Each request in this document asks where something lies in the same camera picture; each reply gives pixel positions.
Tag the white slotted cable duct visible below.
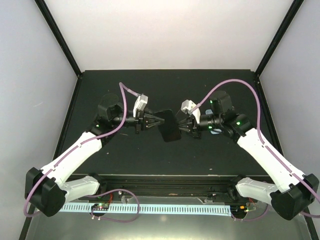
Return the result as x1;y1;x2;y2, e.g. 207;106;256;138
60;202;232;217

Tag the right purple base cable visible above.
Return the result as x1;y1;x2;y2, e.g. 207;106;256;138
231;199;271;223

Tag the right black frame post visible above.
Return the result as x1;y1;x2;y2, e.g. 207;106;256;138
254;0;304;81

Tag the right controller board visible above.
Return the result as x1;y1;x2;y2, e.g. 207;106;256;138
230;204;254;213

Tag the left controller board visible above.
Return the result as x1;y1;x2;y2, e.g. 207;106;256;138
90;203;110;212

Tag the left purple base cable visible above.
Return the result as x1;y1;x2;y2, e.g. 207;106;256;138
83;188;140;224

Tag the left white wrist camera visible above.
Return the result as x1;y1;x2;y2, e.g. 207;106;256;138
132;94;149;118

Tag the black cased phone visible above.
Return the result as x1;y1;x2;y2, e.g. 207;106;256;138
154;109;181;143

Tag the light blue cased phone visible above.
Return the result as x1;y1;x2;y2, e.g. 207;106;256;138
205;109;222;135

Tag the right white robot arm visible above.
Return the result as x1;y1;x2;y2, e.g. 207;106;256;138
178;91;320;221

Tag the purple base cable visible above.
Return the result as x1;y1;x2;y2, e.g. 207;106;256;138
83;188;140;224
231;199;271;223

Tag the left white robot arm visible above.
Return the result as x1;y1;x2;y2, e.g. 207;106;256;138
24;93;165;217

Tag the left black frame post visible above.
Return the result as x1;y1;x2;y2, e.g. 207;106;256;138
34;0;83;78

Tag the controller board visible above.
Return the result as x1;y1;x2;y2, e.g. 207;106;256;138
90;203;110;212
230;204;254;213

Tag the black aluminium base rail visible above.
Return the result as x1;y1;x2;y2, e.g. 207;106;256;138
82;175;258;204

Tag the black frame post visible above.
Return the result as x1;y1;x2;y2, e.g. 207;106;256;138
34;0;83;78
254;0;304;81

